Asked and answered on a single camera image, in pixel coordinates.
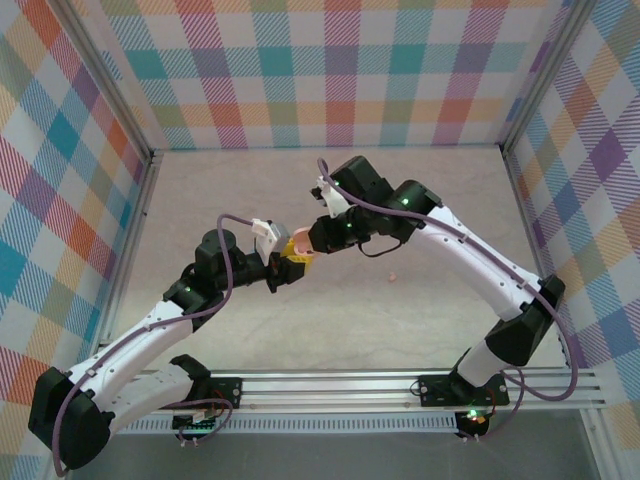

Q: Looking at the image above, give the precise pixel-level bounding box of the aluminium corner post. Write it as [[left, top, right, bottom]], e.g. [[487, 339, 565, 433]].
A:
[[52, 0, 164, 166], [499, 0, 600, 154]]

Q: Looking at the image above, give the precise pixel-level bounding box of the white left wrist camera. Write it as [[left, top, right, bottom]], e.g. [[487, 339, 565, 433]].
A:
[[251, 218, 292, 261]]

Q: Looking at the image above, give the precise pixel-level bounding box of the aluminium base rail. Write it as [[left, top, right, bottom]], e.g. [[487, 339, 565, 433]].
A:
[[64, 368, 609, 412]]

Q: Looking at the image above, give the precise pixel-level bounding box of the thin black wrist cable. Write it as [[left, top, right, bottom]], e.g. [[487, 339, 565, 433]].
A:
[[358, 234, 404, 259]]

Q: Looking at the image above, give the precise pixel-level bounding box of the pink earbud charging case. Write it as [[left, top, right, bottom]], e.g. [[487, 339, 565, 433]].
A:
[[291, 227, 317, 257]]

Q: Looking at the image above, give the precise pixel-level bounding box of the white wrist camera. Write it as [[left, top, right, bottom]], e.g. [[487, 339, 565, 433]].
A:
[[310, 175, 351, 219], [251, 218, 292, 261]]

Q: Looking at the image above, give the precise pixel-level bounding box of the aluminium left side rail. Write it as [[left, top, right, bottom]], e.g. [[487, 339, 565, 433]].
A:
[[87, 152, 165, 376]]

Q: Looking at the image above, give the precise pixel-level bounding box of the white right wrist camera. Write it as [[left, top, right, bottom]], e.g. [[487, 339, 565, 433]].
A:
[[310, 175, 351, 219]]

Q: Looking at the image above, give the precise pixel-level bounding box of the right controller board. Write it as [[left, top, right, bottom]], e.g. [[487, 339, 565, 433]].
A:
[[457, 408, 490, 437]]

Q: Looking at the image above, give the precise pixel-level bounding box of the aluminium frame post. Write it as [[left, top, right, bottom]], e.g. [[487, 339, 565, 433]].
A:
[[579, 407, 624, 480]]

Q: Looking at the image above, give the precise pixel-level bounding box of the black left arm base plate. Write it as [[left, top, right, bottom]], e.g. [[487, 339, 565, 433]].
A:
[[207, 378, 245, 409]]

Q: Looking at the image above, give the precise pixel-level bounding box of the white slotted cable duct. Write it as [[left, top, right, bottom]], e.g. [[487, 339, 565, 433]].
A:
[[119, 417, 461, 435]]

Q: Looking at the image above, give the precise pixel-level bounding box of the aluminium right corner post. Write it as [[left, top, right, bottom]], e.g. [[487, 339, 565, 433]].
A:
[[499, 0, 600, 154]]

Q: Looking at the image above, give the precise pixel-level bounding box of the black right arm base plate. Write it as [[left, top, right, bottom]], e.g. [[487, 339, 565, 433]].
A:
[[417, 374, 510, 407]]

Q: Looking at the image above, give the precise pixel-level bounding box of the aluminium left corner post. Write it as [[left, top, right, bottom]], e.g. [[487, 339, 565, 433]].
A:
[[52, 0, 164, 166]]

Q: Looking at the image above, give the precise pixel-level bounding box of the aluminium right side rail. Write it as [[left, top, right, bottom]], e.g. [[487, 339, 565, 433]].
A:
[[499, 144, 581, 371]]

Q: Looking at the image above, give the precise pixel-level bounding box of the left controller board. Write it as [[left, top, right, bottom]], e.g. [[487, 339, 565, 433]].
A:
[[172, 408, 221, 432]]

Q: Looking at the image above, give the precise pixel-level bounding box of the controller board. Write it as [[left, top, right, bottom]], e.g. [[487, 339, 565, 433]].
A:
[[172, 408, 221, 432], [457, 408, 490, 437]]

